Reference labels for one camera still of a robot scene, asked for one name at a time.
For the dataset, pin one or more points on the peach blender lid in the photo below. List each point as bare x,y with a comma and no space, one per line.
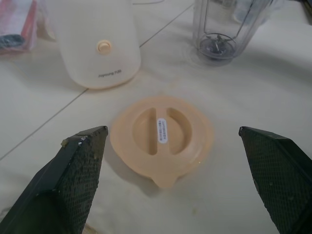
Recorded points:
143,162

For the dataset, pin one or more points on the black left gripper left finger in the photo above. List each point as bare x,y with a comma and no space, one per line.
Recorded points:
48,190

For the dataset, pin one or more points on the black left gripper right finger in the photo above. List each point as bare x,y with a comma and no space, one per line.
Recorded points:
280,175

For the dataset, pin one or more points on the red packaged item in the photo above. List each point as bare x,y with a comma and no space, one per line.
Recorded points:
26,29

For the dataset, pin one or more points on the white blender base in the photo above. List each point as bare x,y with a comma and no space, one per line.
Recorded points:
97,24

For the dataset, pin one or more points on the dark round object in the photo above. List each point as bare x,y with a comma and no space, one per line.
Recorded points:
11,41

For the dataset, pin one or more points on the clear plastic blender jar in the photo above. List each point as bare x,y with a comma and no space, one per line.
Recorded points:
219,46

